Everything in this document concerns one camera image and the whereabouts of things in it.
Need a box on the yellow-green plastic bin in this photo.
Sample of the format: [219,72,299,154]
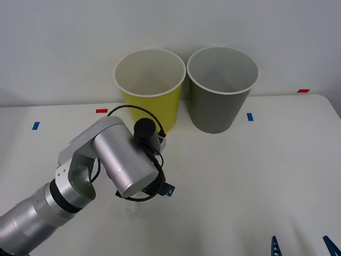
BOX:
[113,47,186,133]

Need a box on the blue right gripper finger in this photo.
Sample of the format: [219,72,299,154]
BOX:
[271,235,283,256]
[322,235,341,256]

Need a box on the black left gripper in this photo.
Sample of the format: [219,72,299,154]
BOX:
[142,181,177,198]

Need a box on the grey plastic bin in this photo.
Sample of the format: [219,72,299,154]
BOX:
[186,45,260,135]

